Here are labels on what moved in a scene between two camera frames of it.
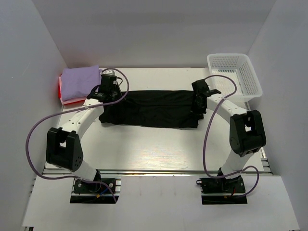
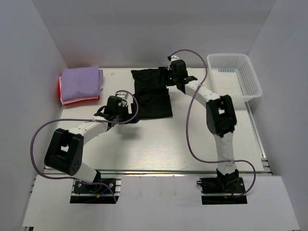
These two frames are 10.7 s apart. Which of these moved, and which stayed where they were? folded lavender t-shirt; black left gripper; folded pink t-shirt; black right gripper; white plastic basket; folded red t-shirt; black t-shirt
Moved: black left gripper; black right gripper; black t-shirt
Stayed: folded red t-shirt; folded pink t-shirt; folded lavender t-shirt; white plastic basket
